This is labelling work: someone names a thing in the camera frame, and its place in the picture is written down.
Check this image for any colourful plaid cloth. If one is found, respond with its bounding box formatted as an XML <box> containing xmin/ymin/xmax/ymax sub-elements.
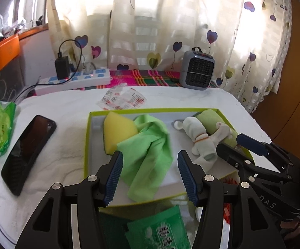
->
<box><xmin>95</xmin><ymin>69</ymin><xmax>219</xmax><ymax>90</ymax></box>

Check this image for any black power adapter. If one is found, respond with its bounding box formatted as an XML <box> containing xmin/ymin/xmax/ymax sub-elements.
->
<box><xmin>55</xmin><ymin>56</ymin><xmax>70</xmax><ymax>81</ymax></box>

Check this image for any white plug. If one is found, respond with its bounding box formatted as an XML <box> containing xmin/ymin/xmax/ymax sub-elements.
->
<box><xmin>83</xmin><ymin>62</ymin><xmax>98</xmax><ymax>75</ymax></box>

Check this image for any green printed packet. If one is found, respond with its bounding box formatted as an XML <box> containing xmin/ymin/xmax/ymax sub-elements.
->
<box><xmin>126</xmin><ymin>204</ymin><xmax>192</xmax><ymax>249</ymax></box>

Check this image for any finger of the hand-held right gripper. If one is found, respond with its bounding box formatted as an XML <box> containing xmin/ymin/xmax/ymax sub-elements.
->
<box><xmin>216</xmin><ymin>143</ymin><xmax>292</xmax><ymax>187</ymax></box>
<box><xmin>236</xmin><ymin>133</ymin><xmax>293</xmax><ymax>173</ymax></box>

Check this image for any black adapter cable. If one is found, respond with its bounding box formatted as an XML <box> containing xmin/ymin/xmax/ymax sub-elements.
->
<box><xmin>58</xmin><ymin>39</ymin><xmax>85</xmax><ymax>73</ymax></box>

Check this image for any lime green box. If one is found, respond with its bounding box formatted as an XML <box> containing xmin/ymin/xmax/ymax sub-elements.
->
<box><xmin>83</xmin><ymin>107</ymin><xmax>254</xmax><ymax>209</ymax></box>

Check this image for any green towel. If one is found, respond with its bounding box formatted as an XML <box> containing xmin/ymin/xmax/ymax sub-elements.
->
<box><xmin>196</xmin><ymin>110</ymin><xmax>245</xmax><ymax>151</ymax></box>

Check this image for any red string tassel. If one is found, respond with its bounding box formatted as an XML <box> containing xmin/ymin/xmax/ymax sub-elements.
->
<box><xmin>219</xmin><ymin>176</ymin><xmax>241</xmax><ymax>225</ymax></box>

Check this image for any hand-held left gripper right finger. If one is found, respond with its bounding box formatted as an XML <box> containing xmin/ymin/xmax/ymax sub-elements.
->
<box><xmin>177</xmin><ymin>150</ymin><xmax>287</xmax><ymax>249</ymax></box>

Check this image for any yellow sponge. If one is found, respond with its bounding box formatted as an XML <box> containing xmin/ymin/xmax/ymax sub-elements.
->
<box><xmin>103</xmin><ymin>111</ymin><xmax>138</xmax><ymax>156</ymax></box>

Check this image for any wooden wardrobe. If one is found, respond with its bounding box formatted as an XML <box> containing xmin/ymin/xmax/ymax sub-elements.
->
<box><xmin>251</xmin><ymin>0</ymin><xmax>300</xmax><ymax>148</ymax></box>

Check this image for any heart print curtain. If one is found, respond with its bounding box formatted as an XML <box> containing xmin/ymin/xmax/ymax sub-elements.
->
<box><xmin>47</xmin><ymin>0</ymin><xmax>294</xmax><ymax>115</ymax></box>

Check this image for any grey space heater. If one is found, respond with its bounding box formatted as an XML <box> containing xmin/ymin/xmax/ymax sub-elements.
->
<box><xmin>179</xmin><ymin>46</ymin><xmax>216</xmax><ymax>91</ymax></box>

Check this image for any white and teal sock bundle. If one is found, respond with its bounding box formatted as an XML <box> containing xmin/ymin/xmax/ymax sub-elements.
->
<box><xmin>172</xmin><ymin>116</ymin><xmax>218</xmax><ymax>167</ymax></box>

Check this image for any person's right hand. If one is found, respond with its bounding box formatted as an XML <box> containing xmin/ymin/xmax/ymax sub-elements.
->
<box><xmin>280</xmin><ymin>219</ymin><xmax>300</xmax><ymax>238</ymax></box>

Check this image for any orange storage bin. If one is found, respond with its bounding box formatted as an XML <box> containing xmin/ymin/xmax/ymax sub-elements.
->
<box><xmin>0</xmin><ymin>34</ymin><xmax>21</xmax><ymax>82</ymax></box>

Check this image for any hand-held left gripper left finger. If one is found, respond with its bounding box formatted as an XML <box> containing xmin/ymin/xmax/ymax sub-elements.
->
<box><xmin>15</xmin><ymin>150</ymin><xmax>124</xmax><ymax>249</ymax></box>

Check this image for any white power strip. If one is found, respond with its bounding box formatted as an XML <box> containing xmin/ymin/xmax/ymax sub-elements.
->
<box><xmin>35</xmin><ymin>68</ymin><xmax>113</xmax><ymax>96</ymax></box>

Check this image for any green wet wipes packet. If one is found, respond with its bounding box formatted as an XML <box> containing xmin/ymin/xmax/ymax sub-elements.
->
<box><xmin>0</xmin><ymin>100</ymin><xmax>17</xmax><ymax>161</ymax></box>

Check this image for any black smartphone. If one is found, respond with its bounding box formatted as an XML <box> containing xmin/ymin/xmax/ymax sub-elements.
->
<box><xmin>1</xmin><ymin>115</ymin><xmax>57</xmax><ymax>197</ymax></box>

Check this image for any clear red print plastic bag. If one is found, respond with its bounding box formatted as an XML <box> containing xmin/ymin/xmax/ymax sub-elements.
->
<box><xmin>95</xmin><ymin>84</ymin><xmax>147</xmax><ymax>111</ymax></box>

